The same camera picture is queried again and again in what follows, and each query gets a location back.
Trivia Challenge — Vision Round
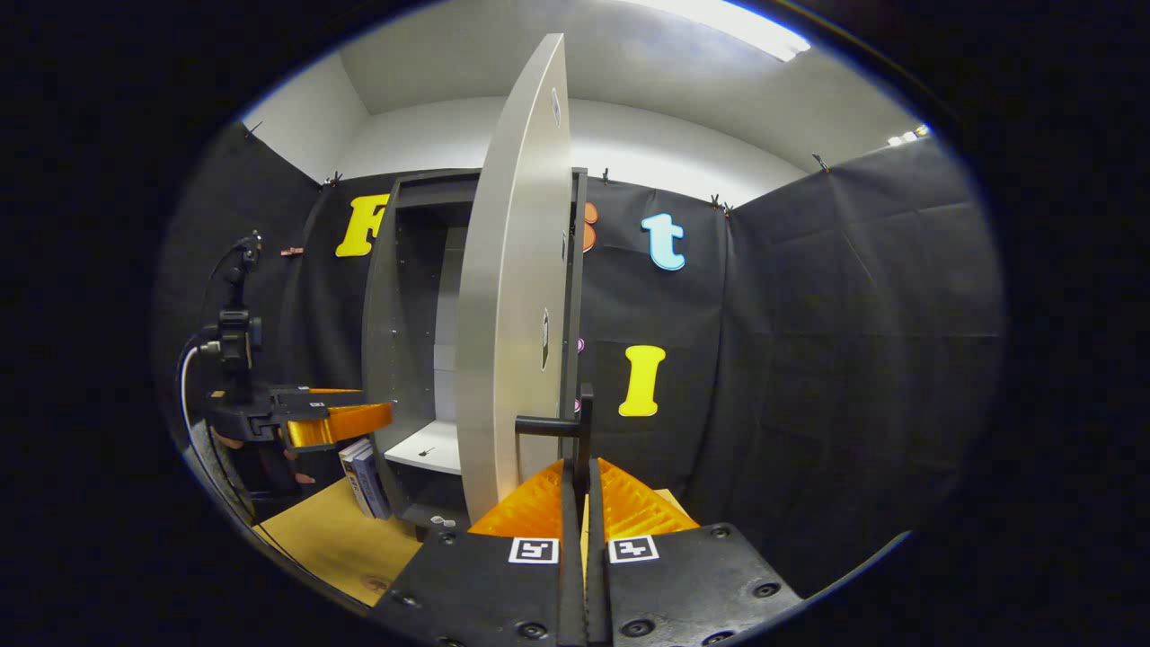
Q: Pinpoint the long ceiling light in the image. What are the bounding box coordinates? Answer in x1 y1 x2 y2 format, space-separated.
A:
629 0 812 62

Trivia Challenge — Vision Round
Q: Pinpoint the black door handle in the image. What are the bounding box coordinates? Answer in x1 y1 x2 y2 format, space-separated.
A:
515 384 596 468

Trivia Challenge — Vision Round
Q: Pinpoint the blue book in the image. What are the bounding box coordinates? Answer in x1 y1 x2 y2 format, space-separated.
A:
353 445 393 521

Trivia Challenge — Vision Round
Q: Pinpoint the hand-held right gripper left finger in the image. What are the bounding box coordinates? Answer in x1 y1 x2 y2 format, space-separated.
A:
373 458 589 647

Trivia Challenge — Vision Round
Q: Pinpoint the white cable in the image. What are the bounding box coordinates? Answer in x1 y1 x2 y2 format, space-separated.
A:
178 337 226 450

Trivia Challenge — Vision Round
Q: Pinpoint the black backdrop cloth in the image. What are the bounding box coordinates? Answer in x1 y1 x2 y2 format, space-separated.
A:
153 121 1007 598

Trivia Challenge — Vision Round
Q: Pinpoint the beige cabinet door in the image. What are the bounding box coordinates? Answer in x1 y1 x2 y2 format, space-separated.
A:
454 34 573 524

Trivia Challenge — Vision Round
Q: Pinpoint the white cabinet shelf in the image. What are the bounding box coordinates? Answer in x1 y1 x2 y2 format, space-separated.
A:
384 419 464 475

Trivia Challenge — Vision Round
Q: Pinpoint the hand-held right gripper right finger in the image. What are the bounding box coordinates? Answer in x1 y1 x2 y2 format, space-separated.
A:
588 456 803 647

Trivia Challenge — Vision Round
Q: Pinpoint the dark grey cabinet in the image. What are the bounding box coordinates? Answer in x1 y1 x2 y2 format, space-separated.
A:
362 168 589 531

